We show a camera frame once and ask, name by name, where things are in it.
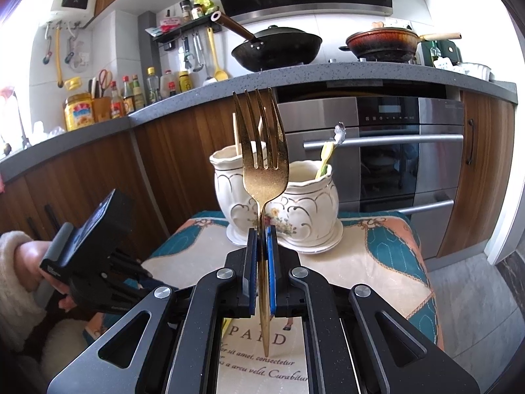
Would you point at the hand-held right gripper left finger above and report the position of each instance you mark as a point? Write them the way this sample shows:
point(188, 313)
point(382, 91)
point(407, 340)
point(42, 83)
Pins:
point(253, 279)

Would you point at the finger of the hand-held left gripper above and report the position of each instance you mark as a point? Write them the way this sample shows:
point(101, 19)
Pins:
point(156, 285)
point(131, 266)

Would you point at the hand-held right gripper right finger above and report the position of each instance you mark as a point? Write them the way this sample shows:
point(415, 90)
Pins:
point(270, 279)

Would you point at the white floral ceramic utensil holder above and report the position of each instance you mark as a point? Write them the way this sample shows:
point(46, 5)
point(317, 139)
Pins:
point(303, 209)

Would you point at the gold fork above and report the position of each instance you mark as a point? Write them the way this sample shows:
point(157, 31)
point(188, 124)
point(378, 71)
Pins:
point(262, 180)

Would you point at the person's left forearm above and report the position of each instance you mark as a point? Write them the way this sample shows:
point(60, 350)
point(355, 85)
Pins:
point(16, 283)

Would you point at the hanging metal utensils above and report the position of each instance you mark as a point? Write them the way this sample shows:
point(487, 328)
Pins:
point(192, 55)

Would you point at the person's left hand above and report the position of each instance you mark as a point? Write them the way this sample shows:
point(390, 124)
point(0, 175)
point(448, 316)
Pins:
point(37, 258)

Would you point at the printed quilted cloth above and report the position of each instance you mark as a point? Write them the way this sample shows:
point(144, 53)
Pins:
point(369, 271)

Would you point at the white fluffy clothing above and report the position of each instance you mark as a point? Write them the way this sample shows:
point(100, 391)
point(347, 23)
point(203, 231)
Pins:
point(65, 349)

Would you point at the wooden base cabinet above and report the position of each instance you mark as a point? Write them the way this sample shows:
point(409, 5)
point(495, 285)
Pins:
point(172, 152)

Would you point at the large yellow jar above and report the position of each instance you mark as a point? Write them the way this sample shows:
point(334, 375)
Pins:
point(78, 113)

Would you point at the wooden knife block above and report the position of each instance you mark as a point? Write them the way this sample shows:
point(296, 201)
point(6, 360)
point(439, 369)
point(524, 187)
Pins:
point(101, 110)

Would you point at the red label sauce bottle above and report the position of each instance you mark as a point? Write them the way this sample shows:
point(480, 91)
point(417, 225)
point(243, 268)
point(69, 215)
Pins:
point(117, 104)

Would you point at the dark sauce bottle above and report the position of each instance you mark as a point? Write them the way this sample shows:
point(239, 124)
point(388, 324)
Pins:
point(128, 98)

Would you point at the green label sauce bottle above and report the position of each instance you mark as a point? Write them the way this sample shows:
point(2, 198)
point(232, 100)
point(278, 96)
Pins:
point(138, 96)

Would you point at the clear oil bottle yellow cap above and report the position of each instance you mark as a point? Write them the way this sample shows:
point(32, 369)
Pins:
point(153, 88)

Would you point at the stainless steel built-in oven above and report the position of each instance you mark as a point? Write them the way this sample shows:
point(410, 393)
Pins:
point(389, 164)

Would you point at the white plastic jug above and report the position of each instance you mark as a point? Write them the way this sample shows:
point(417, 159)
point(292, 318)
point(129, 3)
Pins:
point(168, 86)

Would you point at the small yellow jar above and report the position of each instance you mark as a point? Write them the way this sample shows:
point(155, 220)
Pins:
point(185, 83)

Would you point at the grey kitchen countertop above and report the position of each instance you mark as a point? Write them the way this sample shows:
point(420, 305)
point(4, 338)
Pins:
point(229, 86)

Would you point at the yellow spatula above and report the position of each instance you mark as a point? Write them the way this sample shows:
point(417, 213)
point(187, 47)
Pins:
point(219, 72)

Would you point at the red packet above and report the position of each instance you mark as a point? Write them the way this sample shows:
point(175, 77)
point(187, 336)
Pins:
point(170, 24)

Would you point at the spice jar black lid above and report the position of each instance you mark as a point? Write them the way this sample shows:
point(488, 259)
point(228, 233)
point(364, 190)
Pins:
point(186, 11)

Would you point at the small spice jar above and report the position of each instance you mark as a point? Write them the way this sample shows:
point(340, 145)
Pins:
point(197, 12)

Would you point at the yellow green packet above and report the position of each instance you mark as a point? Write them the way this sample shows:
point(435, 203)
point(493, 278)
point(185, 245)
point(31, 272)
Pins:
point(205, 2)

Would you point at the brown frying pan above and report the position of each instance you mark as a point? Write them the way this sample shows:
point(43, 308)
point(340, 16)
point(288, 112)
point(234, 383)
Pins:
point(381, 43)

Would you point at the green kitchen appliance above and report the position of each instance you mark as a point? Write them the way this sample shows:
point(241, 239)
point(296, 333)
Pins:
point(449, 53)

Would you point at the white fluted bowl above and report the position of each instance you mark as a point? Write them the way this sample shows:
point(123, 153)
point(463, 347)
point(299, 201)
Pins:
point(475, 72)

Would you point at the black wall shelf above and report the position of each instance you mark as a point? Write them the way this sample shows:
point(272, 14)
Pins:
point(180, 33)

